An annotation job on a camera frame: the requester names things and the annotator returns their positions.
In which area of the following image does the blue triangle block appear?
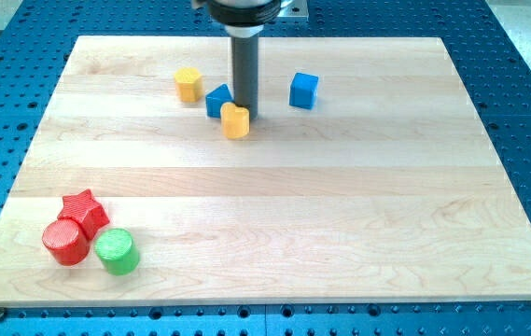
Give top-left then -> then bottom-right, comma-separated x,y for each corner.
205,84 -> 233,119

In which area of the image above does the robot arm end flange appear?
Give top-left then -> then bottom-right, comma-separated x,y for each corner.
190,0 -> 309,38

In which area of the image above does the blue cube block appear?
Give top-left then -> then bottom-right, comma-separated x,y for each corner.
289,73 -> 319,110

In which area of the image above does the yellow heart block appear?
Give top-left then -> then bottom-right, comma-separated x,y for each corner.
220,102 -> 250,139

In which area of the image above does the wooden board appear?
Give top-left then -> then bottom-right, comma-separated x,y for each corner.
0,35 -> 531,307

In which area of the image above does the yellow hexagon block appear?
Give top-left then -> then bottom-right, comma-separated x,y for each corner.
174,67 -> 203,103

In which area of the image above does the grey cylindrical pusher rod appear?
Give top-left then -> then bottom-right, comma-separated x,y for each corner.
231,35 -> 259,120

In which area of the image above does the green cylinder block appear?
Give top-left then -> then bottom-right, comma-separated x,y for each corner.
94,229 -> 140,275

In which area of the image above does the red star block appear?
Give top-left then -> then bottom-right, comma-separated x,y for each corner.
58,189 -> 110,241

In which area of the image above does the red cylinder block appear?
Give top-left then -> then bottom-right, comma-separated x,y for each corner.
42,219 -> 90,266

